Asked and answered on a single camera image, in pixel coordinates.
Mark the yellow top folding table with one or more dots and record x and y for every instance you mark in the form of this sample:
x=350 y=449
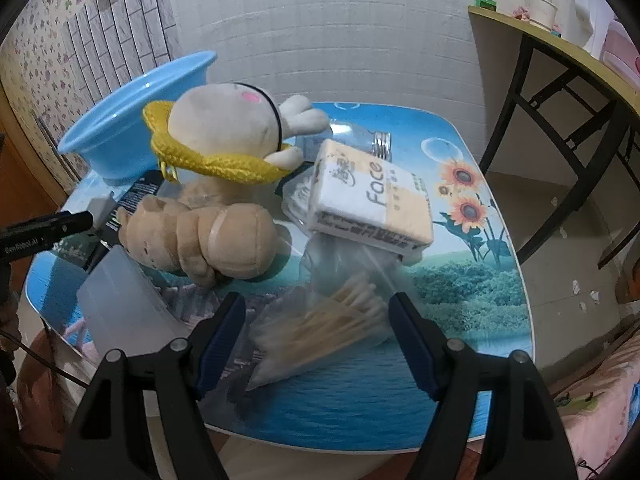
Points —
x=557 y=115

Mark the light blue plastic basin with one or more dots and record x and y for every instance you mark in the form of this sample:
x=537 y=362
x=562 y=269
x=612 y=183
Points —
x=112 y=137

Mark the beige plush caterpillar toy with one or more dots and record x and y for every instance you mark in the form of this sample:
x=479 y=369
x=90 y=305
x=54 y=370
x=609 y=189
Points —
x=237 y=241

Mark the black printed packet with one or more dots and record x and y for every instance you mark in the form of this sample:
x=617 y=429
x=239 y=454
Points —
x=103 y=201

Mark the white Face tissue pack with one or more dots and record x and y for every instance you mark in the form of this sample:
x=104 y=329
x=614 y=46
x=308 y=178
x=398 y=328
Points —
x=359 y=197

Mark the bag of cotton swabs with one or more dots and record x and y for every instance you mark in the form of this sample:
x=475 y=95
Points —
x=339 y=308

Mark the clear plastic box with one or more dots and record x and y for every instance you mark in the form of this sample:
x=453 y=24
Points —
x=123 y=310

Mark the white cup on shelf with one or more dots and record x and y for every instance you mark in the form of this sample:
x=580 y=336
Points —
x=542 y=13

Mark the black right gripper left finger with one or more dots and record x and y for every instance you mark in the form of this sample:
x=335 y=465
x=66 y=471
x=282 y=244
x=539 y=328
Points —
x=109 y=437

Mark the green small box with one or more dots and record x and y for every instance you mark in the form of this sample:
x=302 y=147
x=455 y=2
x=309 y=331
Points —
x=487 y=4

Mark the clear plastic bottle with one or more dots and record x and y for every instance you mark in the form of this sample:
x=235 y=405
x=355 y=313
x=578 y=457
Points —
x=376 y=143

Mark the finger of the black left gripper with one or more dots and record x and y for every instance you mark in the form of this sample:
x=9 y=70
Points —
x=31 y=237

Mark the pink rice cooker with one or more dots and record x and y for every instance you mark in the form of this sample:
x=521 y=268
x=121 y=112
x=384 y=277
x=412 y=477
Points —
x=621 y=55

